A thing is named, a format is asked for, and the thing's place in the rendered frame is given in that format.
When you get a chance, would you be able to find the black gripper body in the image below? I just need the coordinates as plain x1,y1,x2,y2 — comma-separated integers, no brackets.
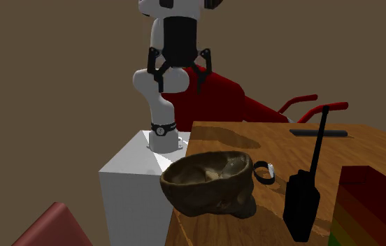
162,15,199,68

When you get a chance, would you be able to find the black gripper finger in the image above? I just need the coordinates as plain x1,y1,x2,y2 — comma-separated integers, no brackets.
146,47,172,94
190,48,213,94

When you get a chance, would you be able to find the red wheelbarrow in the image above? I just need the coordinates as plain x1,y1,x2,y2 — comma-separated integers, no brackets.
161,64,349,124

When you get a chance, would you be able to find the wooden table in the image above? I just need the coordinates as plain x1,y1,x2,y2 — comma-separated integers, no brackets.
164,120,386,246

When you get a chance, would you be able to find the black wristband with white piece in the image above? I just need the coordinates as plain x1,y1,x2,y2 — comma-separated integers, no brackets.
252,160,277,185

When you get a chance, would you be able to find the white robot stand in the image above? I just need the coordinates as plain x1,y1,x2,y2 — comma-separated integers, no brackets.
99,129,194,246

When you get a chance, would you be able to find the black pen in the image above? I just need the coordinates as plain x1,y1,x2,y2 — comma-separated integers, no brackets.
288,128,349,138

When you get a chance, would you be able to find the brown rough bowl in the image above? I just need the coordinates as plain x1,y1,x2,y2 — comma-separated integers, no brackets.
159,150,257,219

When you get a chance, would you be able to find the dull red block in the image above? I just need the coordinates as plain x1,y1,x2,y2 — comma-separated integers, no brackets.
10,201,94,246

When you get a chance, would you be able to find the red rainbow striped box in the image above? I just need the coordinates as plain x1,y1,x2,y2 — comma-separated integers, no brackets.
327,165,386,246

